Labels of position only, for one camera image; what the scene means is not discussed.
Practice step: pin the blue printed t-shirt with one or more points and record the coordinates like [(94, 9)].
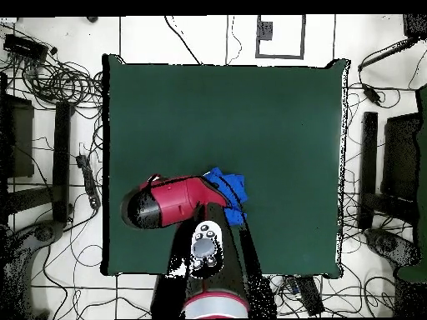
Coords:
[(235, 186)]

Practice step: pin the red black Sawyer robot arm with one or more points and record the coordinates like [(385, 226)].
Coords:
[(173, 203)]

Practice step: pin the black flat panel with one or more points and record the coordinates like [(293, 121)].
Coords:
[(400, 156), (21, 140)]

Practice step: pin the dark green table cloth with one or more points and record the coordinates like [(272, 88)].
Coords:
[(233, 116)]

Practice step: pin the black power strip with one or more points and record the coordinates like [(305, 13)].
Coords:
[(310, 296), (88, 181)]

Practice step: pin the black stand bar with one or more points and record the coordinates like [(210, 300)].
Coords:
[(61, 160), (368, 166)]

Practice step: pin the dark grey square patch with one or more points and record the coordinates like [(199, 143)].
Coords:
[(266, 30)]

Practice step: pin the grey chair base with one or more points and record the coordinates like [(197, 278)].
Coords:
[(390, 246), (46, 230)]

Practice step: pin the black power adapter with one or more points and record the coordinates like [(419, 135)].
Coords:
[(371, 94)]

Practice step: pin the black rod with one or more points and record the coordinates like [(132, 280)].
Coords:
[(387, 55)]

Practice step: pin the black box device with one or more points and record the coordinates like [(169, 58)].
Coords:
[(25, 46)]

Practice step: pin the black speckled box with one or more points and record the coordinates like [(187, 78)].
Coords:
[(415, 26)]

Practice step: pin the grey square floor frame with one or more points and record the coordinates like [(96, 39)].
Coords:
[(303, 36)]

